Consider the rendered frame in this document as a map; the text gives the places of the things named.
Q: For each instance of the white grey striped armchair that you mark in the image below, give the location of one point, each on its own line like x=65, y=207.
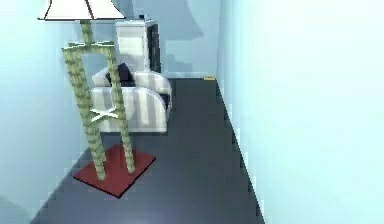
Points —
x=146, y=110

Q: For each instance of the dark cushion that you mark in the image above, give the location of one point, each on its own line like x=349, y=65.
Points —
x=124, y=73

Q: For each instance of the white cabinet dark side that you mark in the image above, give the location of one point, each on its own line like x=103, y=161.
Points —
x=133, y=43

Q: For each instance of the small black object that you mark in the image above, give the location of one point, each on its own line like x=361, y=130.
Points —
x=141, y=16

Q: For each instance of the bamboo floor lamp red base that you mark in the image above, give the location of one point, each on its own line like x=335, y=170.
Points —
x=78, y=83

